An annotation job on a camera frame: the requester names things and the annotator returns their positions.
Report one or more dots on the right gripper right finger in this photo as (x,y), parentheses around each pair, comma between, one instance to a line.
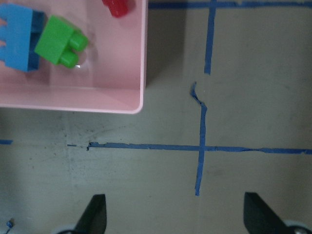
(259,218)

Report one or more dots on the pink plastic box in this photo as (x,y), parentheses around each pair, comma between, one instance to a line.
(111,73)

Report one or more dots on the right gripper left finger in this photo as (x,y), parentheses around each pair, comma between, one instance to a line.
(93,219)

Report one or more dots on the red toy block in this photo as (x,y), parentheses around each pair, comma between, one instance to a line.
(119,8)

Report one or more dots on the blue toy block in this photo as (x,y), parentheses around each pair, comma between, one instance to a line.
(20,34)

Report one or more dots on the green toy block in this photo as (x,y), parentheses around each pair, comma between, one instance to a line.
(59,42)

